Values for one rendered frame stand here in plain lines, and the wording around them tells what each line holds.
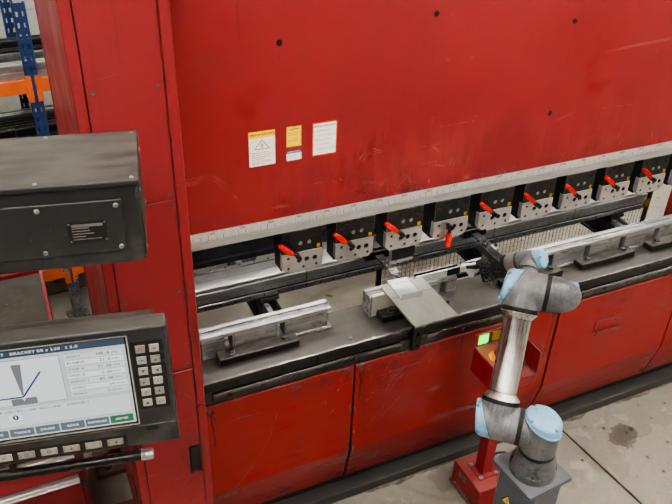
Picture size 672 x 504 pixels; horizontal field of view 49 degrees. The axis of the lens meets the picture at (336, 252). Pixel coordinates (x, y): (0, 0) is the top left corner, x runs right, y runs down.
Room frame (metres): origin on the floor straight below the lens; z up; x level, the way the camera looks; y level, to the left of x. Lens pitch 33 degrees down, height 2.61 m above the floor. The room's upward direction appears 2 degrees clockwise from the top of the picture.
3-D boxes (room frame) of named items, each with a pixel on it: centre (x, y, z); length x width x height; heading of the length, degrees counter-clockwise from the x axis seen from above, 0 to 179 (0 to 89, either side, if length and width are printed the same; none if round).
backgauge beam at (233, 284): (2.79, -0.48, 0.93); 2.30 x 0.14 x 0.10; 116
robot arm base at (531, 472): (1.63, -0.66, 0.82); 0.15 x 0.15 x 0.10
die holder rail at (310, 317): (2.11, 0.25, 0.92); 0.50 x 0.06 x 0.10; 116
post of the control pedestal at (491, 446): (2.19, -0.67, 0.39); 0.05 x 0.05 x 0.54; 26
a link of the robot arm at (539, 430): (1.63, -0.65, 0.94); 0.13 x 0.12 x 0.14; 73
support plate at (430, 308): (2.21, -0.31, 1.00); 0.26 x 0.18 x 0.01; 26
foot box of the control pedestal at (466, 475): (2.16, -0.69, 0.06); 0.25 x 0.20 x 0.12; 26
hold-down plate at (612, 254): (2.73, -1.18, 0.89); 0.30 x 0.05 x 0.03; 116
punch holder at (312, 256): (2.16, 0.13, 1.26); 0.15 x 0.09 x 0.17; 116
